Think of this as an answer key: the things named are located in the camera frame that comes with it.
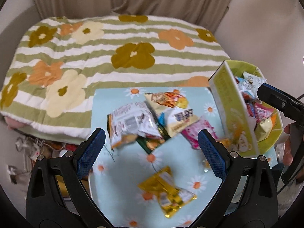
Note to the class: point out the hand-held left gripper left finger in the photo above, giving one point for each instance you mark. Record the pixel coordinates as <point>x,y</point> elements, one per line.
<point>91,152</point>

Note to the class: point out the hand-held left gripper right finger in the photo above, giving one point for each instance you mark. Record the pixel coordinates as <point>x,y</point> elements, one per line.
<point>213,153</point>

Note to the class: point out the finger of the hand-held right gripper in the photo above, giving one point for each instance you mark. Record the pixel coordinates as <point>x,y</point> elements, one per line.
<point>277,98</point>

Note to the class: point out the pink foil snack packet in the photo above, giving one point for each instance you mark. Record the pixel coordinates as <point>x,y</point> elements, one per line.
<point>264,110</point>

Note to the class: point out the red snack packet blue label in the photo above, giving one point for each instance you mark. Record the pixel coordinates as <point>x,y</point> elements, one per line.
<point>251,106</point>

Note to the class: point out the white orange puffs snack packet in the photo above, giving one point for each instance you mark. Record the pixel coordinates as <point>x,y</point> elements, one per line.
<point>266,128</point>

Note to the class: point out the light blue snack packet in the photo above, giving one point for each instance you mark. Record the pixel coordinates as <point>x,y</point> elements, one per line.
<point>248,80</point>

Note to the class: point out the green cardboard box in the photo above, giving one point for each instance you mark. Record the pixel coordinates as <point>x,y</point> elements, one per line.
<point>230,104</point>

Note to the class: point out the gold foil snack packet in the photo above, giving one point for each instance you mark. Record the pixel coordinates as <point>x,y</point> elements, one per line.
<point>166,192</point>

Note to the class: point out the person's right hand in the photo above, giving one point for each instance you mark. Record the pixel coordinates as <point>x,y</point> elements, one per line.
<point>289,149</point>

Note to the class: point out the pink white snack packet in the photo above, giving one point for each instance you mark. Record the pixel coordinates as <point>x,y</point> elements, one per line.
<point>197,129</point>

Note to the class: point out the daisy print tablecloth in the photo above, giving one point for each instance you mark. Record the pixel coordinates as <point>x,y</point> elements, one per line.
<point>185,161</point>

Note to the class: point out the white cream snack packet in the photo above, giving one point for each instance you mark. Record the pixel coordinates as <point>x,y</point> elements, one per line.
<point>179,121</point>

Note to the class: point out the silver snack packet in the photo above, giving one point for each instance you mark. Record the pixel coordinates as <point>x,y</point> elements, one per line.
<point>129,123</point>

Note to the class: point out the dark green snack packet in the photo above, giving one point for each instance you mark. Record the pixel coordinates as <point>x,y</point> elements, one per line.
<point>152,142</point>

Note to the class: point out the orange striped snack packet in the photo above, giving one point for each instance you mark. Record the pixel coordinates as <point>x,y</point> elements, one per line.
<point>166,97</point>

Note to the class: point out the pink folded bedding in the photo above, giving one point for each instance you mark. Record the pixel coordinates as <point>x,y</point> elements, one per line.
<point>13,123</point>

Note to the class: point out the floral striped blanket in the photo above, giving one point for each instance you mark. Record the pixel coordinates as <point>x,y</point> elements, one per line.
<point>95,64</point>

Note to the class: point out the grey bed headboard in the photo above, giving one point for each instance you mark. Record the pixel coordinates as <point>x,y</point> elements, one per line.
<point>14,28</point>

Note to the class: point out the white wall outlet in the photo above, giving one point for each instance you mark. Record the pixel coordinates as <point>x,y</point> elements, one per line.
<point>12,173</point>

